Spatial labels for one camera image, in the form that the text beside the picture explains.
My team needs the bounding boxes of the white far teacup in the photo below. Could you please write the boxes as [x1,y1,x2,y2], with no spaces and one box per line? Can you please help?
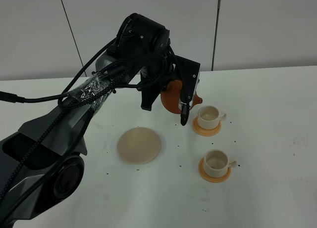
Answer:
[197,106,227,130]

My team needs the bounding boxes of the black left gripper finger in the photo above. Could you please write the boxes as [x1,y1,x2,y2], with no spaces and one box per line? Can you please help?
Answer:
[141,88,160,111]

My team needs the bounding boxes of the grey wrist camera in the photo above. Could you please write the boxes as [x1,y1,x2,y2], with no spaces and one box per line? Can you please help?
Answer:
[178,77,200,110]

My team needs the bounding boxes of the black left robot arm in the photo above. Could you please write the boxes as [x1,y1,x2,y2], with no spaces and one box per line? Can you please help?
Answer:
[0,13,200,228]

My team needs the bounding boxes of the orange near coaster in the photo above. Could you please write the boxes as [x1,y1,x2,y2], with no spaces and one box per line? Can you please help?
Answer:
[198,158,232,183]

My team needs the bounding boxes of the beige teapot saucer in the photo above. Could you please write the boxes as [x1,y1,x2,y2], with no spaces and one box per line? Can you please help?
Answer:
[116,127,161,164]

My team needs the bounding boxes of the brown clay teapot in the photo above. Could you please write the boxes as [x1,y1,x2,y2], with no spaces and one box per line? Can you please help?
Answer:
[160,80,203,114]

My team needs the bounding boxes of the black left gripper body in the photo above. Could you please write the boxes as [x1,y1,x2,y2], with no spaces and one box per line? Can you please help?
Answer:
[138,55,200,96]

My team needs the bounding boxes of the orange coaster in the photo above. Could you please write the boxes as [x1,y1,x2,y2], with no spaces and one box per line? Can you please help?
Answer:
[198,158,232,183]
[193,116,221,137]

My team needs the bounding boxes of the white teacup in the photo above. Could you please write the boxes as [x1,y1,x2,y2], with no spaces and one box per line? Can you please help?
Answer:
[197,106,227,130]
[203,150,237,178]

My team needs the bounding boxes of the orange far coaster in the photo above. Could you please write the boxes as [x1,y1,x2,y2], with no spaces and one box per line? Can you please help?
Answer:
[193,116,221,137]

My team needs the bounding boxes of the white near teacup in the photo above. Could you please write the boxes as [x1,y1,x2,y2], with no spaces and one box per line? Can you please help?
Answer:
[203,150,237,178]

